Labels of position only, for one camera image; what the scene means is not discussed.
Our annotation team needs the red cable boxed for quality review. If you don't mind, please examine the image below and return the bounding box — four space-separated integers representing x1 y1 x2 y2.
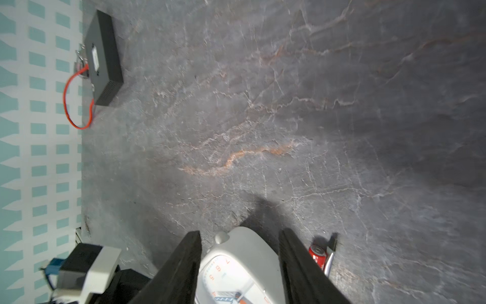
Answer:
62 63 96 130

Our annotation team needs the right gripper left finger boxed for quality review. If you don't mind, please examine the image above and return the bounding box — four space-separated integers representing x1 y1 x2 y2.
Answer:
130 231 202 303

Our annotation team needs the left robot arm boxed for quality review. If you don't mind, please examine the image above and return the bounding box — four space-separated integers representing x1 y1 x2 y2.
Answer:
90 269 151 304

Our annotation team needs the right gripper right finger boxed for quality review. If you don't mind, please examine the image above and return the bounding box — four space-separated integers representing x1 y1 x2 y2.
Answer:
278 228 350 304

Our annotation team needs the black box device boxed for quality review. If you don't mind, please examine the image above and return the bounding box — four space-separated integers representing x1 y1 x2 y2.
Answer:
84 10 124 106

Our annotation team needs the white square alarm clock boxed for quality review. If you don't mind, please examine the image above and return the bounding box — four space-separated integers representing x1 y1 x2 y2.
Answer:
195 227 286 303

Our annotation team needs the black yellow screwdriver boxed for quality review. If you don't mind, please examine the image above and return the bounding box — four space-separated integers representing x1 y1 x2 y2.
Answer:
323 233 339 277

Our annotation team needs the red battery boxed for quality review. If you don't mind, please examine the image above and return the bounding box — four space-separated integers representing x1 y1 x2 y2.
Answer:
309 244 327 271

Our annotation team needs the metal clamp bracket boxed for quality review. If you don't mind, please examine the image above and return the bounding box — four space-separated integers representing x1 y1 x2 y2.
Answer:
74 44 89 79

